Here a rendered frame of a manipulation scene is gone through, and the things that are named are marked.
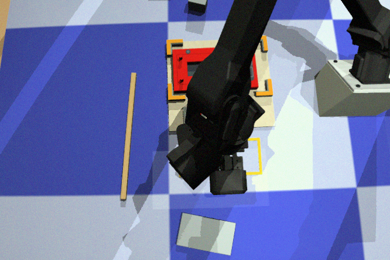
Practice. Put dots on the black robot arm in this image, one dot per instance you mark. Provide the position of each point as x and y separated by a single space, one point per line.
220 86

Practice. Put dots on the tan flat bar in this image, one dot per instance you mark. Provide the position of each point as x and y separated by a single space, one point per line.
127 152

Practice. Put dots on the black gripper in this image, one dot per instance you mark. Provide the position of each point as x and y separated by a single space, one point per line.
230 177

